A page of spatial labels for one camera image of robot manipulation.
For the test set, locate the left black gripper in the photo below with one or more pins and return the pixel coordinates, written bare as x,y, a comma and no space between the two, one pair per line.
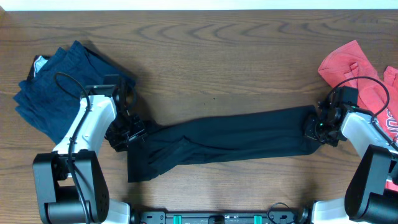
125,133

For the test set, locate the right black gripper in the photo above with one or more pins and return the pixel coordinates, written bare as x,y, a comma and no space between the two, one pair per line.
310,131

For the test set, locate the black polo shirt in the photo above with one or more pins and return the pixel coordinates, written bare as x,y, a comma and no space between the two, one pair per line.
277,133

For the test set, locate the red printed t-shirt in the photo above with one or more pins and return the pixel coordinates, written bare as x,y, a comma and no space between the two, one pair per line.
363,74

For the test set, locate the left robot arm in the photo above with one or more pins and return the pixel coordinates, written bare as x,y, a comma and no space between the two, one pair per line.
69,181

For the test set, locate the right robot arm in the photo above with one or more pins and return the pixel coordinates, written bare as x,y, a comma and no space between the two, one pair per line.
367,200

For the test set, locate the folded navy blue garment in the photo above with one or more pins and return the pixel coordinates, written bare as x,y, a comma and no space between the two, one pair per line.
50,103

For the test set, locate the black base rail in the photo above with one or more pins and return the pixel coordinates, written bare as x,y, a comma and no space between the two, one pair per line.
282,216

